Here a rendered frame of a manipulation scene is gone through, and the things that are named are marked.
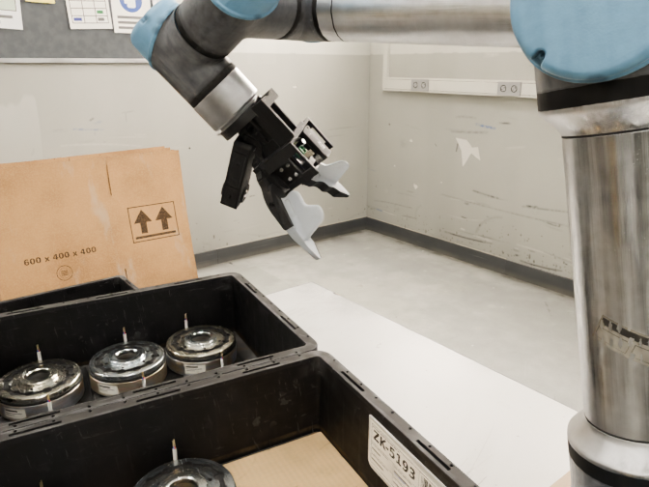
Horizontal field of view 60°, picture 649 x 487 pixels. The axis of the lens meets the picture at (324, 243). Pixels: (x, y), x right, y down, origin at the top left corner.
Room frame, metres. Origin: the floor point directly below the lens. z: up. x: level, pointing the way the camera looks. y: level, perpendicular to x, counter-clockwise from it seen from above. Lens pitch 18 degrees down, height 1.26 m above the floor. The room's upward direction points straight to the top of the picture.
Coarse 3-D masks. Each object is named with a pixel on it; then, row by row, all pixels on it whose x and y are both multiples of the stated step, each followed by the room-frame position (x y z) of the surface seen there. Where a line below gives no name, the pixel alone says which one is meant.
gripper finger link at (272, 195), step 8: (264, 184) 0.70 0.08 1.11; (272, 184) 0.71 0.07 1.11; (264, 192) 0.70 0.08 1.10; (272, 192) 0.70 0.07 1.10; (280, 192) 0.71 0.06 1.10; (272, 200) 0.69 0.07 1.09; (280, 200) 0.70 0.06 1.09; (272, 208) 0.69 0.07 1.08; (280, 208) 0.69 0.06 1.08; (280, 216) 0.69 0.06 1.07; (288, 216) 0.69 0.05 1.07; (280, 224) 0.69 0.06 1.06; (288, 224) 0.69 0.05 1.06
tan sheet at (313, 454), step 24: (264, 456) 0.53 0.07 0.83; (288, 456) 0.53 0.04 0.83; (312, 456) 0.53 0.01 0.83; (336, 456) 0.53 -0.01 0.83; (240, 480) 0.49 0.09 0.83; (264, 480) 0.49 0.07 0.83; (288, 480) 0.49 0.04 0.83; (312, 480) 0.49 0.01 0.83; (336, 480) 0.49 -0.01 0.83; (360, 480) 0.49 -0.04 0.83
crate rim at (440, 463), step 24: (288, 360) 0.57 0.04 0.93; (312, 360) 0.58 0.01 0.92; (336, 360) 0.57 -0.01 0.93; (192, 384) 0.52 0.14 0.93; (216, 384) 0.53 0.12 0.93; (360, 384) 0.53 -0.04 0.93; (96, 408) 0.48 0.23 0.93; (120, 408) 0.48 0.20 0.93; (384, 408) 0.48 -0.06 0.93; (24, 432) 0.44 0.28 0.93; (48, 432) 0.45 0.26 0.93; (408, 432) 0.44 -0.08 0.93; (432, 456) 0.41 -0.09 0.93; (456, 480) 0.38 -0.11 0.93
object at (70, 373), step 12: (48, 360) 0.69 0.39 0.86; (60, 360) 0.69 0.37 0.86; (12, 372) 0.66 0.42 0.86; (60, 372) 0.66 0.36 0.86; (72, 372) 0.66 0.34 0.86; (0, 384) 0.63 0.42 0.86; (12, 384) 0.63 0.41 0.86; (48, 384) 0.63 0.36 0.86; (60, 384) 0.64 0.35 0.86; (72, 384) 0.64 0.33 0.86; (0, 396) 0.61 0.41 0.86; (12, 396) 0.60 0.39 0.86; (24, 396) 0.60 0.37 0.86; (36, 396) 0.60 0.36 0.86
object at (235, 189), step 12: (240, 144) 0.72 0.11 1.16; (252, 144) 0.72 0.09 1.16; (240, 156) 0.72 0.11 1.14; (252, 156) 0.74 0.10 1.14; (228, 168) 0.74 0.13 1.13; (240, 168) 0.73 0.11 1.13; (252, 168) 0.78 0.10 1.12; (228, 180) 0.74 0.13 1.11; (240, 180) 0.74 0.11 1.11; (228, 192) 0.75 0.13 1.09; (240, 192) 0.75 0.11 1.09; (228, 204) 0.76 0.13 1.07
